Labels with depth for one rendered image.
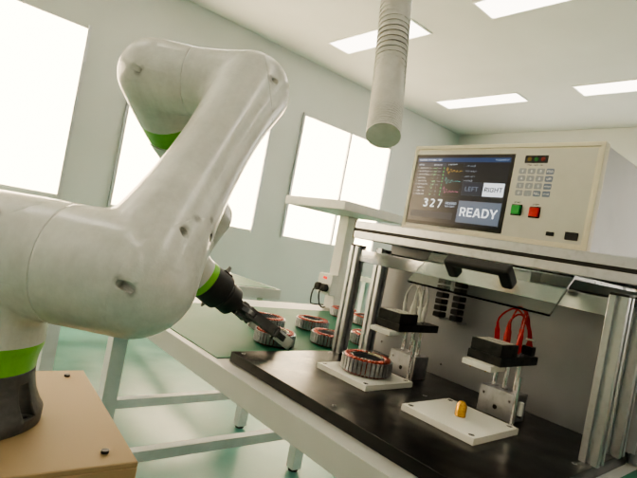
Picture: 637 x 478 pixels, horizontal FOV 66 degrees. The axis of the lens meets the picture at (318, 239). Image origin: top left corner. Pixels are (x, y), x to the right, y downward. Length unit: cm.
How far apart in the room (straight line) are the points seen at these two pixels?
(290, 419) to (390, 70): 189
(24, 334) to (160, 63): 45
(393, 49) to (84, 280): 221
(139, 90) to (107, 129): 458
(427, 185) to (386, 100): 119
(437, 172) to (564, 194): 30
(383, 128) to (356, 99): 501
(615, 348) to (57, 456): 80
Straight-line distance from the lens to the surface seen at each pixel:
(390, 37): 259
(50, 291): 53
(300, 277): 674
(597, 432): 97
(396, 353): 121
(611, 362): 95
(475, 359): 99
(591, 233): 102
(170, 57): 84
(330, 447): 83
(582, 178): 104
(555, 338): 115
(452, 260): 79
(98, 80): 546
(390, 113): 230
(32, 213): 56
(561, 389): 116
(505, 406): 107
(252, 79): 76
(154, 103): 86
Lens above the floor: 105
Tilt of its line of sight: level
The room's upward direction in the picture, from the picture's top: 11 degrees clockwise
